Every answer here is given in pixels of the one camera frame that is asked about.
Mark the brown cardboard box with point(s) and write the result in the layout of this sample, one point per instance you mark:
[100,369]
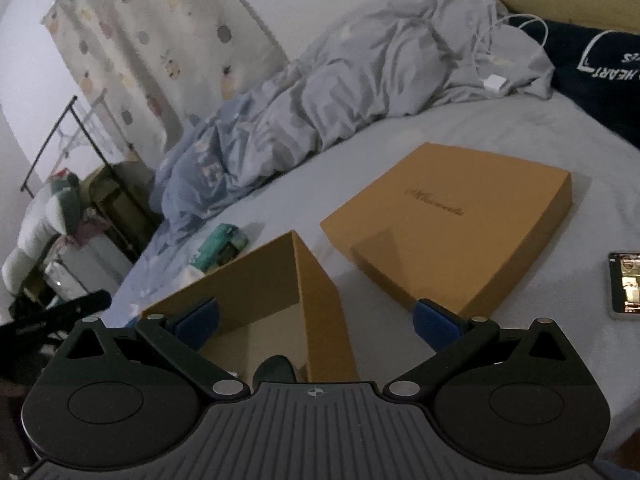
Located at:
[280,285]

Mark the grey and white plush toy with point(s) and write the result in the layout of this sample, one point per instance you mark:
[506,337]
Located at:
[35,225]

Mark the smartphone with lit screen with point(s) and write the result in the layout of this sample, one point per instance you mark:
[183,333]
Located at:
[626,285]

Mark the green tissue pack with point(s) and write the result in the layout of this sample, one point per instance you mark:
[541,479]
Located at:
[222,247]

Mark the pink cloth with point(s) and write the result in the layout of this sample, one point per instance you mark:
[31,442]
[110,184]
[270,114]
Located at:
[87,220]

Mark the dark blue pillow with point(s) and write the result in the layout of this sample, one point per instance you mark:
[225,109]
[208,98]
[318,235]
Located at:
[600,75]

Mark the brown cardboard box lid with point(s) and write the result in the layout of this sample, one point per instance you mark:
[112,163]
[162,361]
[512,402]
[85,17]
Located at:
[450,220]

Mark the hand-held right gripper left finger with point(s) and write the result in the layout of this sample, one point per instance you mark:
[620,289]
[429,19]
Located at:
[197,321]

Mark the pineapple print curtain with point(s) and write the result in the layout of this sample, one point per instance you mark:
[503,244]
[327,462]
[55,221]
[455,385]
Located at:
[165,30]

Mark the wooden cabinet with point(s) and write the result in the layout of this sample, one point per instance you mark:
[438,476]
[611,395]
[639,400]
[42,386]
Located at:
[115,190]

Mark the black metal clothes rack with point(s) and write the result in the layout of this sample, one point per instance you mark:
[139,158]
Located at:
[95,145]

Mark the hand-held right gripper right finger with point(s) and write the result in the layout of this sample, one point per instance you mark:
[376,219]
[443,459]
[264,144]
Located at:
[434,327]

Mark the blue-grey duvet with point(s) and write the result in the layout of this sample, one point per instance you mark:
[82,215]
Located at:
[310,100]

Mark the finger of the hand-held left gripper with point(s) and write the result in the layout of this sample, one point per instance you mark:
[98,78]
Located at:
[70,307]

